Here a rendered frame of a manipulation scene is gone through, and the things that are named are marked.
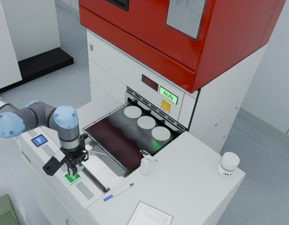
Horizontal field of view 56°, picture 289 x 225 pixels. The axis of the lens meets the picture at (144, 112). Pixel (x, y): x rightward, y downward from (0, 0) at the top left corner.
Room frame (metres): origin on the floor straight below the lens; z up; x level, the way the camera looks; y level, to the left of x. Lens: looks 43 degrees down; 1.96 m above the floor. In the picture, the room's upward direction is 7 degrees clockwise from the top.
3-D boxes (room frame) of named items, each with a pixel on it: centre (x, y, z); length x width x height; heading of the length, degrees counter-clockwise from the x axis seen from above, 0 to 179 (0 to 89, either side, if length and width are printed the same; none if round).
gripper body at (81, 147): (0.65, 0.25, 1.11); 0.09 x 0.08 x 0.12; 140
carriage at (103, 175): (0.76, 0.21, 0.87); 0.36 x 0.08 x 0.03; 50
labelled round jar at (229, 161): (0.75, -0.39, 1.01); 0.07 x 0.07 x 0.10
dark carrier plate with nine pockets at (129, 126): (0.98, 0.05, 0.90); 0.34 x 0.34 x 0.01; 50
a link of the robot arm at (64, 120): (0.64, 0.26, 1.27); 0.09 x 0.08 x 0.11; 72
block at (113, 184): (0.66, 0.08, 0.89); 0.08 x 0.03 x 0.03; 140
